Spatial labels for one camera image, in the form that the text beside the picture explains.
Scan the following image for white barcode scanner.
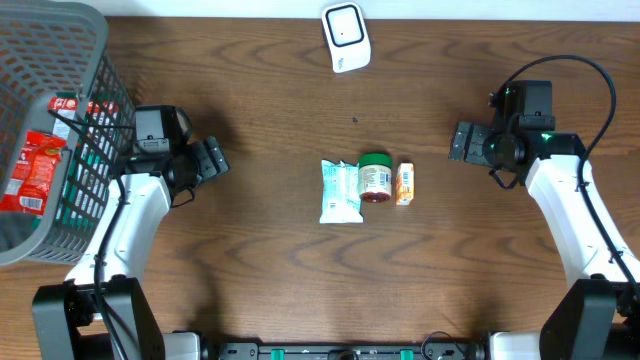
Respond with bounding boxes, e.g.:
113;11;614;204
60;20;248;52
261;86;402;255
321;2;372;74

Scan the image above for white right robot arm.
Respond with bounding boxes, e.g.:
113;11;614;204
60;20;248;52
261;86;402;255
449;114;639;359

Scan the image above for red snack bag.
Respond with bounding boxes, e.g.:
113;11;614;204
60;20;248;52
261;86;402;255
1;131;66;216

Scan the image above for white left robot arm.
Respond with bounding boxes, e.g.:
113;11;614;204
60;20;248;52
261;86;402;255
32;173;214;359

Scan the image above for black mounting rail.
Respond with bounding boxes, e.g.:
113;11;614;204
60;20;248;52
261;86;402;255
202;339;490;360

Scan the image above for light green snack packet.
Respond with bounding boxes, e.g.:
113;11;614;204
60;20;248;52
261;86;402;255
319;160;364;224

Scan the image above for small orange carton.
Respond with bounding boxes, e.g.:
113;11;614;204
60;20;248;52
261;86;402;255
395;163;415;206

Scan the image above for grey plastic mesh basket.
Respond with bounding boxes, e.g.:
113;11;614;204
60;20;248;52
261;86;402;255
1;1;135;265

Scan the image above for green lid jar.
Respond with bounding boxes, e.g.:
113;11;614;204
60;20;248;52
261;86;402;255
358;153;392;203

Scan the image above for red white packet in basket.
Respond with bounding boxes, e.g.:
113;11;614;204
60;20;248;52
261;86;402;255
48;96;78;140

